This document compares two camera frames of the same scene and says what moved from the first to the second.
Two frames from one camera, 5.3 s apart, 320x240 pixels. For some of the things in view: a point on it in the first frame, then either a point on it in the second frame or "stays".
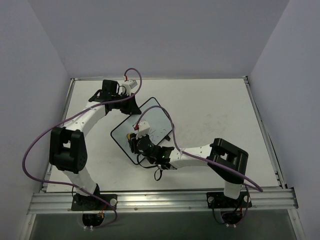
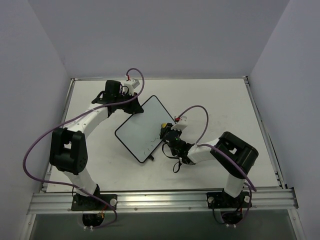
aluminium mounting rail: [175, 200] stays
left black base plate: [83, 203] stays
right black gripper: [133, 144] to [165, 132]
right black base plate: [218, 200] stays
